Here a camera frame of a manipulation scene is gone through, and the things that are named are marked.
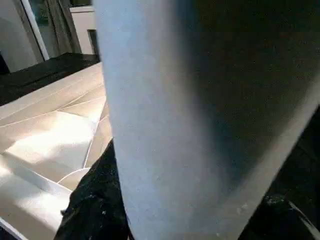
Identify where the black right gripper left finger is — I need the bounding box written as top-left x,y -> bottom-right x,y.
55,141 -> 132,240

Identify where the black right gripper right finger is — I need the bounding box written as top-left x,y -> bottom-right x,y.
240,195 -> 320,240

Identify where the white plastic table top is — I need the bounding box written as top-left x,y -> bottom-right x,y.
0,62 -> 115,240

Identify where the white plastic table leg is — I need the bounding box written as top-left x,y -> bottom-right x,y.
92,0 -> 320,240

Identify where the black table mat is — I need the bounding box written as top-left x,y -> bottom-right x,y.
0,52 -> 320,240

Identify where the white glass-door cabinet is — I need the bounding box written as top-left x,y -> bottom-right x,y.
70,5 -> 98,56

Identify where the grey curtain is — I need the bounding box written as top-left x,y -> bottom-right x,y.
47,0 -> 82,56

